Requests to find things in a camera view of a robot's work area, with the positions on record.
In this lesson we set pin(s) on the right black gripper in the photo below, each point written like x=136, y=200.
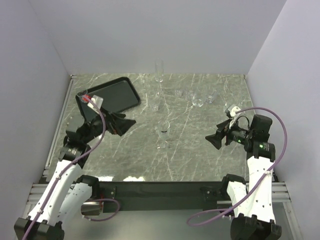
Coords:
x=225, y=128

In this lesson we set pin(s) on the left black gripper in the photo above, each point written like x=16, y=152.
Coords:
x=118, y=126

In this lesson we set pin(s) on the round clear stemless glass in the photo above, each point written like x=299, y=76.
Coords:
x=198, y=100

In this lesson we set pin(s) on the clear stemmed wine glass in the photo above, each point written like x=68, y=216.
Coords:
x=163, y=130

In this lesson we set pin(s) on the small clear tumbler glass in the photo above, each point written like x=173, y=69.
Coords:
x=83, y=96

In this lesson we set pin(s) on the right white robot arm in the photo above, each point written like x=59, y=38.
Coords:
x=254, y=217

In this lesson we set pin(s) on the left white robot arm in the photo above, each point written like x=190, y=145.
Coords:
x=68, y=189

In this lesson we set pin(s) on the black plastic tray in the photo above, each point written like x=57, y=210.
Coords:
x=118, y=94

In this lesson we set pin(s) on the clear ribbed tumbler glass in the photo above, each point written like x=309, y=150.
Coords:
x=210, y=96

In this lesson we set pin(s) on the small clear shot glass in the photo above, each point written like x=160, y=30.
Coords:
x=155, y=104

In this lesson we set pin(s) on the clear faceted small glass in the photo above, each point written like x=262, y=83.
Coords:
x=189, y=96

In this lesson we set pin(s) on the tiny clear shot glass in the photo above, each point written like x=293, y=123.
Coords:
x=179, y=92

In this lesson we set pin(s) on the tall clear cylinder glass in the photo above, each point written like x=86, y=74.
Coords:
x=159, y=70

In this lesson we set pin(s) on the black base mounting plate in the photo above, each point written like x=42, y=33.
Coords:
x=158, y=196

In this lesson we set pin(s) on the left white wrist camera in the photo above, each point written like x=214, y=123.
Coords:
x=95, y=103

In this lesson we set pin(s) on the aluminium frame rail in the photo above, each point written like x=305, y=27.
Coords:
x=36, y=193

